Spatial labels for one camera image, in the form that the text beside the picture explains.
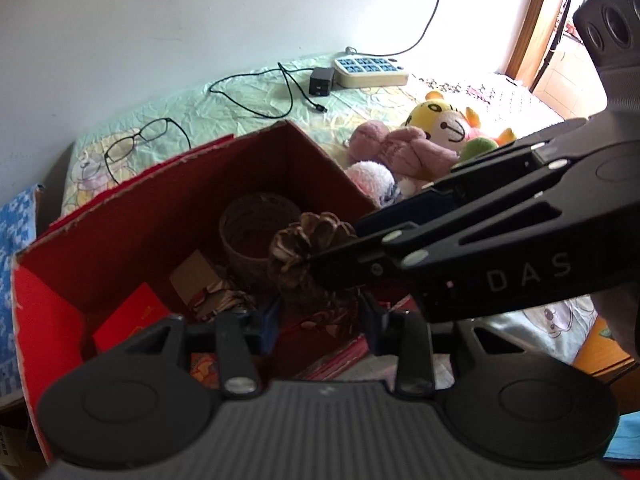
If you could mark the blue white patterned cloth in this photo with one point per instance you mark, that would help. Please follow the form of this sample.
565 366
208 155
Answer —
15 240

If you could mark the black power adapter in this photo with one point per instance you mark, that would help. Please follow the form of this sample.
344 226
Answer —
322 82

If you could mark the brown pine cone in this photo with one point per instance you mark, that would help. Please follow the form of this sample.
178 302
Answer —
300 245

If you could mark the black eyeglasses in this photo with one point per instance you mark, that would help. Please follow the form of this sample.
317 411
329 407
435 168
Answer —
136 134

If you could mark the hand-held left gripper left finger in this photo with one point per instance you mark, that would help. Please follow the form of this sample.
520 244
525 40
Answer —
270 325

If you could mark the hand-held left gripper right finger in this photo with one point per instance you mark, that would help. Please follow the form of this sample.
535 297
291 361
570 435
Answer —
369 325

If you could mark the small brown cardboard box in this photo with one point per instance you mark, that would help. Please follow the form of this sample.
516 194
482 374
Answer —
192 275

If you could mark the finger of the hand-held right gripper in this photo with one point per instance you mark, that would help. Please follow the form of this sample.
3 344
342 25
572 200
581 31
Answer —
345 265
410 210

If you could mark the white pink fluffy plush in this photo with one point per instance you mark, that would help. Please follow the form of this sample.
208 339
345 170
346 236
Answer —
372 177

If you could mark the green orange plush toy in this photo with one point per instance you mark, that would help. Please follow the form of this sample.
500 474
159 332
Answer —
477 146

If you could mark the yellow plush toy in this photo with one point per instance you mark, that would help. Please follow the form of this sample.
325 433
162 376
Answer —
445 120

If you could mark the red cardboard box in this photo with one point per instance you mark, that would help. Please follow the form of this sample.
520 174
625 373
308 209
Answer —
150 210

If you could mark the white power strip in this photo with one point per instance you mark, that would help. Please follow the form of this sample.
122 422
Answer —
370 77

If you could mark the woven brown basket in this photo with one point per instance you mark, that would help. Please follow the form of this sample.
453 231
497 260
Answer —
245 240

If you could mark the orange box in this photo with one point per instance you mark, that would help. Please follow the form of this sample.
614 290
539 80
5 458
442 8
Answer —
600 350

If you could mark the green printed bed sheet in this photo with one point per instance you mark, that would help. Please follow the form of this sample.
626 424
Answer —
225 105

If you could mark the red envelope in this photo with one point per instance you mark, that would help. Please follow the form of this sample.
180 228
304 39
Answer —
130 315

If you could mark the pink plush toy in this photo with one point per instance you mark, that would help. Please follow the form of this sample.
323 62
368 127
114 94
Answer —
400 150

